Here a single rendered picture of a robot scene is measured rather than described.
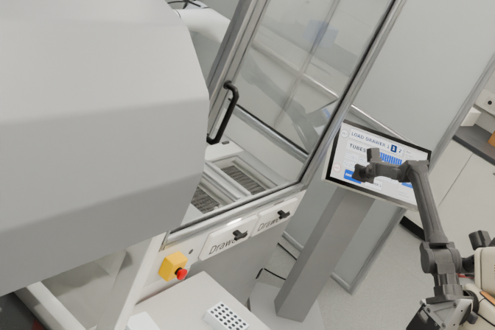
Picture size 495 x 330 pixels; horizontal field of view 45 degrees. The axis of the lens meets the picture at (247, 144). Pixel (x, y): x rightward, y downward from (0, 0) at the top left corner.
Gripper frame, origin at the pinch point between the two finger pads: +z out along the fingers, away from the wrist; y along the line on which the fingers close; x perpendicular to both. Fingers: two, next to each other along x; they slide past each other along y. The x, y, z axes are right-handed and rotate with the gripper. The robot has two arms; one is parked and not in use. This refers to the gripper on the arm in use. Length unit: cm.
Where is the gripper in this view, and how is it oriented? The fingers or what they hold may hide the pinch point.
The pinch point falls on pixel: (355, 176)
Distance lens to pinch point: 280.2
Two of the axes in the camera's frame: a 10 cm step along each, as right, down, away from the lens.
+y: -9.2, -3.2, -2.3
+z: -3.0, 1.9, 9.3
